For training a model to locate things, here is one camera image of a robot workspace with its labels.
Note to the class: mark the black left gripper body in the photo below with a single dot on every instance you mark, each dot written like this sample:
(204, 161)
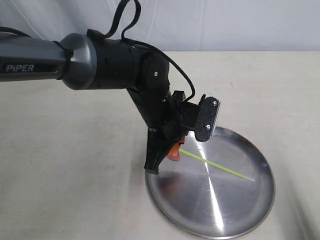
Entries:
(177, 118)

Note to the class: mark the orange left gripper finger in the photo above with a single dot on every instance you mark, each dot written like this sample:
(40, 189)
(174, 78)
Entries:
(174, 153)

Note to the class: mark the green glow stick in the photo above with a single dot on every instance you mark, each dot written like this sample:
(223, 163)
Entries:
(218, 166)

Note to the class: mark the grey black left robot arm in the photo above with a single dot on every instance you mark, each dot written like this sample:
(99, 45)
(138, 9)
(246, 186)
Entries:
(84, 63)

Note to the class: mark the round stainless steel plate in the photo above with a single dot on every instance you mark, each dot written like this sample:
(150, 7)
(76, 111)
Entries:
(208, 202)

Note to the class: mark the white backdrop curtain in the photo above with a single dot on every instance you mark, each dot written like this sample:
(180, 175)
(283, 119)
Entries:
(179, 25)

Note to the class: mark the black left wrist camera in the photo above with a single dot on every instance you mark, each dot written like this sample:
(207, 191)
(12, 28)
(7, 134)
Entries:
(207, 118)

